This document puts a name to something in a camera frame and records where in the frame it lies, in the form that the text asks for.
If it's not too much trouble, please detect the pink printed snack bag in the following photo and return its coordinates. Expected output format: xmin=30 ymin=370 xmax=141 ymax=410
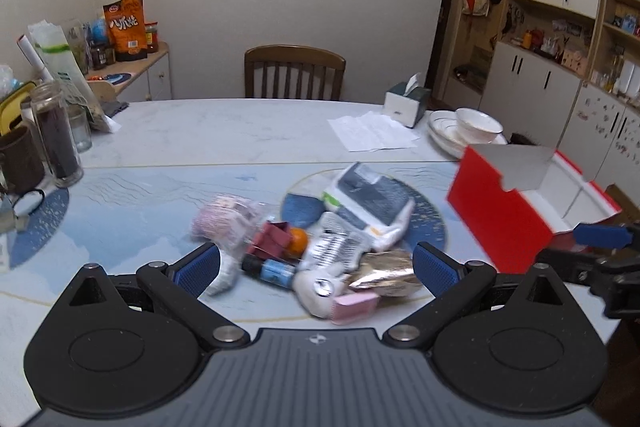
xmin=191 ymin=194 xmax=268 ymax=251

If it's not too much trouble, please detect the blue round mouse pad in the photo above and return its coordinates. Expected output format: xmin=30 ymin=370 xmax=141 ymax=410
xmin=87 ymin=72 xmax=131 ymax=86

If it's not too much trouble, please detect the white wall cabinet unit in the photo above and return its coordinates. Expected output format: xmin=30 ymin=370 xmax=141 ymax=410
xmin=435 ymin=0 xmax=639 ymax=197

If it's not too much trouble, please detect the glass jar with dark contents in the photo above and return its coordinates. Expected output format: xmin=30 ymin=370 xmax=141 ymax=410
xmin=30 ymin=81 xmax=84 ymax=187

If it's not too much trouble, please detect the white paper sheet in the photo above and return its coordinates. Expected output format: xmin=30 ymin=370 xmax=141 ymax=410
xmin=328 ymin=112 xmax=420 ymax=152

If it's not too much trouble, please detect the white side cabinet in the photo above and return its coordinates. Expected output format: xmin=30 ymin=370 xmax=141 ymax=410
xmin=87 ymin=42 xmax=172 ymax=103

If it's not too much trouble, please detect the pink eraser block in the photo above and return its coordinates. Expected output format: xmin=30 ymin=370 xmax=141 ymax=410
xmin=330 ymin=291 xmax=380 ymax=325

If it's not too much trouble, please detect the clear plastic noodle bag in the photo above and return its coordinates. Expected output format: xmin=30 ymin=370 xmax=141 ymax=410
xmin=27 ymin=20 xmax=120 ymax=133

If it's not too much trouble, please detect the dark red small box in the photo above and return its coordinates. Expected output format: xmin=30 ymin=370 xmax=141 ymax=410
xmin=247 ymin=221 xmax=293 ymax=260

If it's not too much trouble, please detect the red lidded sauce jar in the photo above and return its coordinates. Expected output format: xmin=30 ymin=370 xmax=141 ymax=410
xmin=145 ymin=22 xmax=160 ymax=53

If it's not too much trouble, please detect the blue labelled small bottle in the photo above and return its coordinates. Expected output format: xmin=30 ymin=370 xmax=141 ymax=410
xmin=241 ymin=255 xmax=296 ymax=291

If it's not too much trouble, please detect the white gold-rimmed bowl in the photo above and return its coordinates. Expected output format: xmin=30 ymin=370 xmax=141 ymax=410
xmin=454 ymin=107 xmax=503 ymax=144

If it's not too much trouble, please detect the red white cardboard box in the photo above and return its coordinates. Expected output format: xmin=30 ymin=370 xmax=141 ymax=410
xmin=447 ymin=144 xmax=622 ymax=274

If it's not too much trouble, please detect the gold foil snack packet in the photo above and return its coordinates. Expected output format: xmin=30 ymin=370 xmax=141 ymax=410
xmin=347 ymin=249 xmax=422 ymax=298

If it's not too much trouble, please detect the white plush pouch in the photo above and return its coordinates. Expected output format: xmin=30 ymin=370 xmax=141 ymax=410
xmin=292 ymin=262 xmax=348 ymax=320

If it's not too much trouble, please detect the small drinking glass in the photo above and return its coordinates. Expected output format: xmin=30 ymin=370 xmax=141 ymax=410
xmin=66 ymin=105 xmax=92 ymax=153

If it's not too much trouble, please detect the dark wooden chair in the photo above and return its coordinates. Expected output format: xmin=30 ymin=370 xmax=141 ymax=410
xmin=244 ymin=44 xmax=346 ymax=101

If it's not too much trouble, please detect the green white tissue box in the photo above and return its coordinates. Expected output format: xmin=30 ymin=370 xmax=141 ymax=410
xmin=382 ymin=72 xmax=431 ymax=129

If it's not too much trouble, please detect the silver foil printed sachet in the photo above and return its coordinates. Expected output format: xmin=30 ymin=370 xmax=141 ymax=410
xmin=298 ymin=211 xmax=371 ymax=273

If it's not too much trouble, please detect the small orange fruit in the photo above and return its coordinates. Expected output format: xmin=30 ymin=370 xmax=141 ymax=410
xmin=286 ymin=228 xmax=309 ymax=259

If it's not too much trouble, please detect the orange snack bag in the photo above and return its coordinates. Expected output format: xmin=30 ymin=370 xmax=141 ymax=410
xmin=103 ymin=0 xmax=148 ymax=62

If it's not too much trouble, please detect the dark brown mug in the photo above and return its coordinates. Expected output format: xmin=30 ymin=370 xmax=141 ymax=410
xmin=0 ymin=127 xmax=44 ymax=195

